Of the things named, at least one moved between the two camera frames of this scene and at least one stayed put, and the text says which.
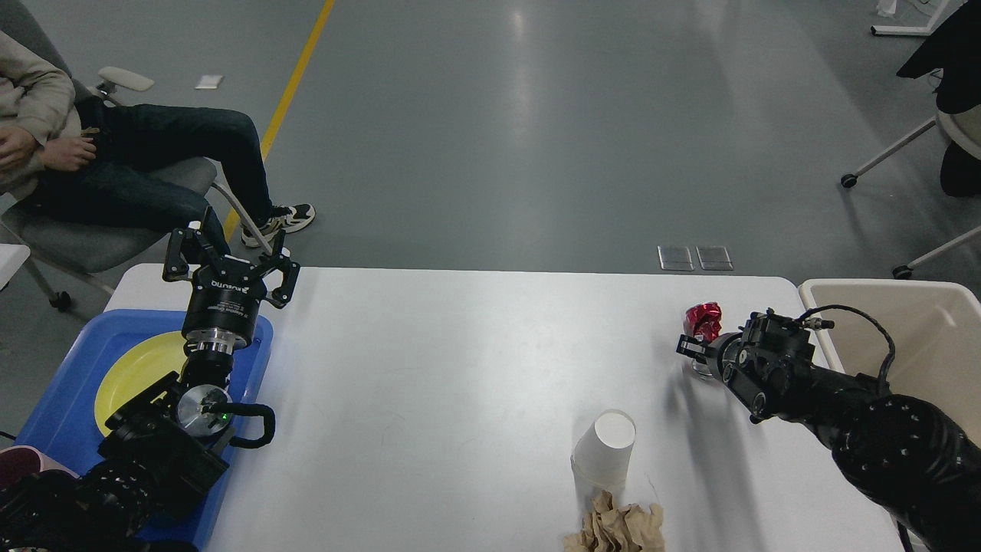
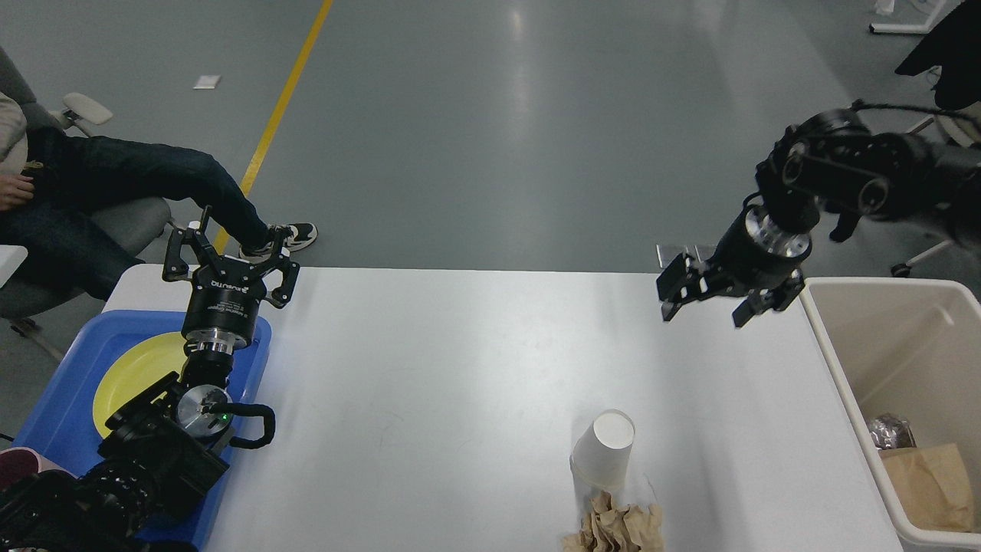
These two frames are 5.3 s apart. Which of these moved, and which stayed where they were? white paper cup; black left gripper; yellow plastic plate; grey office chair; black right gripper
Moved: black right gripper; grey office chair
Stayed: black left gripper; white paper cup; yellow plastic plate
